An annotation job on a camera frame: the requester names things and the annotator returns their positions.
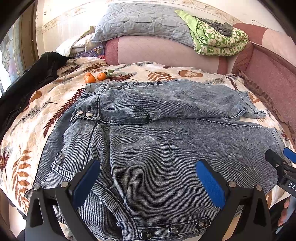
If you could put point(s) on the grey quilted pillow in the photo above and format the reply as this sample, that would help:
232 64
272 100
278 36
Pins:
139 19

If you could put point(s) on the black garment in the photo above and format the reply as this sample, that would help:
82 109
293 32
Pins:
17 96

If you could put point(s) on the dark grey cloth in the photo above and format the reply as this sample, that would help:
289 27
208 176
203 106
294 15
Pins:
223 28

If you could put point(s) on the green white folded blanket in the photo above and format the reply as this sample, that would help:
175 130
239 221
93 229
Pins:
209 42

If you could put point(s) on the person's right hand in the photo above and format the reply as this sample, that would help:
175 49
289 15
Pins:
283 215

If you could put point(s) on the orange tangerine front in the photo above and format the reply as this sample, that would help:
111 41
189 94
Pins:
89 78

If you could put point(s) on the leaf pattern cream blanket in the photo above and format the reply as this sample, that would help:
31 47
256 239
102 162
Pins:
23 143

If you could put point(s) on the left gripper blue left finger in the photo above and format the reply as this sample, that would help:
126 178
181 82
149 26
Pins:
42 223

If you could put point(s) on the white cloth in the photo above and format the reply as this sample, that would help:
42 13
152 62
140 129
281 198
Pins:
77 44

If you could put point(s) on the orange tangerine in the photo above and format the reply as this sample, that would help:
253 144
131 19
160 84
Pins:
101 76
89 78

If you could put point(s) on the blue denim jeans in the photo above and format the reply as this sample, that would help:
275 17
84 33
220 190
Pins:
148 138

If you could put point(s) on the orange tangerine rear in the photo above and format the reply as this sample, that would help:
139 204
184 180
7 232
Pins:
101 76

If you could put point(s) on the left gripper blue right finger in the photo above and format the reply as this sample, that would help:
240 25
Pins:
254 222

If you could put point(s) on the window frame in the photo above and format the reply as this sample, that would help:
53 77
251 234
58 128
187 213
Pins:
18 41

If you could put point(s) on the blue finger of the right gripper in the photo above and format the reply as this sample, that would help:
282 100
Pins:
275 160
291 155

